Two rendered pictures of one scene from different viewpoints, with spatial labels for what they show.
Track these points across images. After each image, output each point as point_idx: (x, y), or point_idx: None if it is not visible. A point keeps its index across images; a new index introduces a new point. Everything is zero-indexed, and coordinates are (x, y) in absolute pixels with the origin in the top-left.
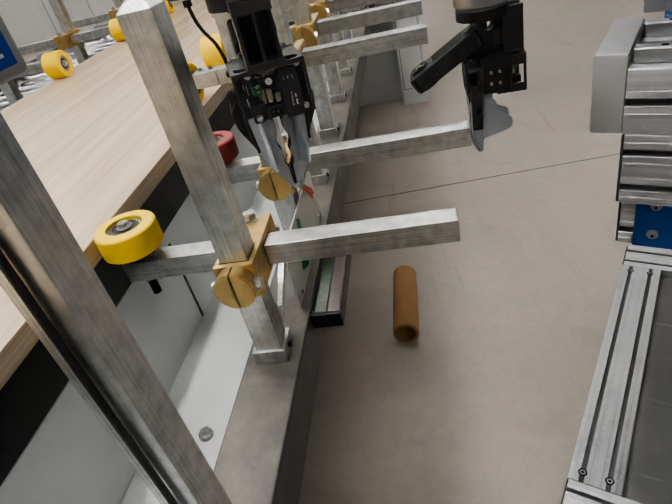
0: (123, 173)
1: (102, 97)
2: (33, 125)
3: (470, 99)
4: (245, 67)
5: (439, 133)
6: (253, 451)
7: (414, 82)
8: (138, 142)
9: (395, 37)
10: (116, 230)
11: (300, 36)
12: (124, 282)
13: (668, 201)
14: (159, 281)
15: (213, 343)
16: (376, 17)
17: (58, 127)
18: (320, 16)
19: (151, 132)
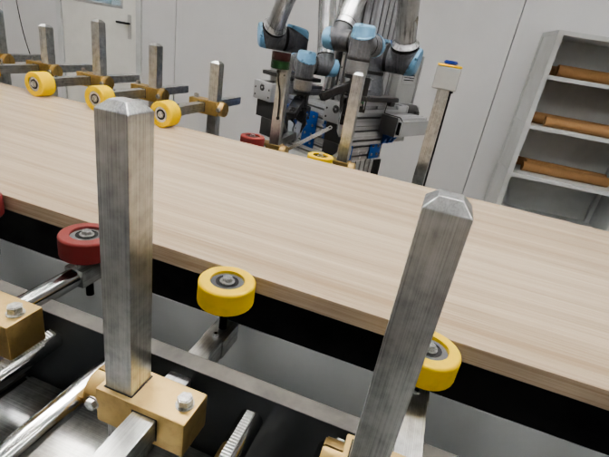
0: (253, 149)
1: (30, 125)
2: (30, 143)
3: (301, 121)
4: (362, 95)
5: (293, 134)
6: None
7: (295, 113)
8: (207, 140)
9: (234, 100)
10: (321, 157)
11: (164, 94)
12: None
13: (353, 144)
14: None
15: None
16: (174, 91)
17: (82, 141)
18: (111, 85)
19: (197, 137)
